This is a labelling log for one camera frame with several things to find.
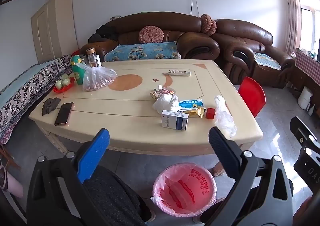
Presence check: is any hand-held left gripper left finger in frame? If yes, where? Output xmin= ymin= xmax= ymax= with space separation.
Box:
xmin=26 ymin=128 xmax=110 ymax=226

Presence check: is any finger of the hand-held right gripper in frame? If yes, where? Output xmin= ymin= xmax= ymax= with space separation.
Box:
xmin=290 ymin=116 xmax=320 ymax=151
xmin=294 ymin=147 xmax=320 ymax=189

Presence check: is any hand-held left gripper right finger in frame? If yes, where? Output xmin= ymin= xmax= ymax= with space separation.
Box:
xmin=200 ymin=127 xmax=294 ymax=226

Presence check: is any clear plastic bag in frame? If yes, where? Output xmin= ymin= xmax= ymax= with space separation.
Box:
xmin=214 ymin=95 xmax=237 ymax=138

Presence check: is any gold snack wrapper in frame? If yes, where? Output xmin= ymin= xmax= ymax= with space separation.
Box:
xmin=185 ymin=107 xmax=206 ymax=118

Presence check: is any waste bin with pink bag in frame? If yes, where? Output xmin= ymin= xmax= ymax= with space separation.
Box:
xmin=151 ymin=163 xmax=217 ymax=218

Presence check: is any white and blue medicine box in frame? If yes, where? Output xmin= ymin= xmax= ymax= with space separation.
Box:
xmin=161 ymin=110 xmax=189 ymax=131

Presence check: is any blue medicine box with bear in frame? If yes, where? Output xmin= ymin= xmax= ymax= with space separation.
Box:
xmin=178 ymin=99 xmax=203 ymax=110

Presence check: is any white plastic bag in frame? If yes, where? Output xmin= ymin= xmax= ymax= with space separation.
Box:
xmin=152 ymin=94 xmax=179 ymax=114

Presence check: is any yellow and purple box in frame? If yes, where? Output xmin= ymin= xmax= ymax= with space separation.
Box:
xmin=150 ymin=88 xmax=175 ymax=100

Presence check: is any white appliance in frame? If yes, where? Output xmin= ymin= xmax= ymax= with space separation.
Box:
xmin=297 ymin=87 xmax=313 ymax=110

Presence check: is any person's left leg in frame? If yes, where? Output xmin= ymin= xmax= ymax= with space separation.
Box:
xmin=82 ymin=166 xmax=153 ymax=226

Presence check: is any smartphone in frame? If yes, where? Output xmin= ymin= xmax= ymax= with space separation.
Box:
xmin=54 ymin=102 xmax=74 ymax=126

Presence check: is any red plastic stool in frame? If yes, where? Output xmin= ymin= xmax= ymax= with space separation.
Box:
xmin=237 ymin=77 xmax=266 ymax=118

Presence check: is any dark folded cloth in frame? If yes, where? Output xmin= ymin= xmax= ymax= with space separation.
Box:
xmin=42 ymin=98 xmax=61 ymax=116

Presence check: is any red checkered tablecloth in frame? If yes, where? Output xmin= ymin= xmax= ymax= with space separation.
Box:
xmin=295 ymin=48 xmax=320 ymax=87

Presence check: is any red fruit tray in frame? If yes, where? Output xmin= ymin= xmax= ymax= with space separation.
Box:
xmin=53 ymin=77 xmax=75 ymax=94

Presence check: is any plastic bag of peanuts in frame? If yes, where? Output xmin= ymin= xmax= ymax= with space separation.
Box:
xmin=75 ymin=62 xmax=117 ymax=92

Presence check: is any teal lace cloth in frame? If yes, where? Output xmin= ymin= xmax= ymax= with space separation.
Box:
xmin=254 ymin=52 xmax=282 ymax=70

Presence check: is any green bottle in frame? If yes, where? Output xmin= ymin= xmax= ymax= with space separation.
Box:
xmin=71 ymin=55 xmax=85 ymax=85

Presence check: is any pink cylindrical object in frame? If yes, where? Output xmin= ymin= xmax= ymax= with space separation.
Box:
xmin=0 ymin=165 xmax=24 ymax=199

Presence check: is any brown wooden stool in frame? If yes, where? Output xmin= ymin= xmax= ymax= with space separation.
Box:
xmin=0 ymin=144 xmax=21 ymax=169

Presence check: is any white remote control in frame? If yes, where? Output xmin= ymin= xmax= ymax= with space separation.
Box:
xmin=163 ymin=69 xmax=191 ymax=77

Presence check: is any glass bottle with copper lid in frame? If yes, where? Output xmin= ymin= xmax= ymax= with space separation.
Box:
xmin=86 ymin=47 xmax=102 ymax=68

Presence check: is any patterned bed blanket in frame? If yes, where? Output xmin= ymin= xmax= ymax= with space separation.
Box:
xmin=0 ymin=55 xmax=73 ymax=144

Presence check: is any window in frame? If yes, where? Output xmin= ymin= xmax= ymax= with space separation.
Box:
xmin=299 ymin=0 xmax=320 ymax=54

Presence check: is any blue floral cushion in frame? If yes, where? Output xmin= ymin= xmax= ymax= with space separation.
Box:
xmin=104 ymin=41 xmax=181 ymax=62

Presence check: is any pink curtain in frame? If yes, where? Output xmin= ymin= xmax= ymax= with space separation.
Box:
xmin=285 ymin=0 xmax=302 ymax=55

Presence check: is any brown leather armchair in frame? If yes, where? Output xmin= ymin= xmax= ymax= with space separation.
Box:
xmin=211 ymin=19 xmax=294 ymax=89

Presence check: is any dark clothes pile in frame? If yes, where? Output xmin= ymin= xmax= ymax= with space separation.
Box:
xmin=87 ymin=25 xmax=118 ymax=43

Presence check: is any pink round cushion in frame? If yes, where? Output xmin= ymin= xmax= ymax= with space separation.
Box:
xmin=200 ymin=14 xmax=217 ymax=36
xmin=139 ymin=26 xmax=164 ymax=44

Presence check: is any cream wardrobe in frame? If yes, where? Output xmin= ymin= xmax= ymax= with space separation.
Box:
xmin=31 ymin=0 xmax=80 ymax=63

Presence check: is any brown leather sofa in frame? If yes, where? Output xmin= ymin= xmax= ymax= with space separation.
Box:
xmin=80 ymin=12 xmax=220 ymax=67

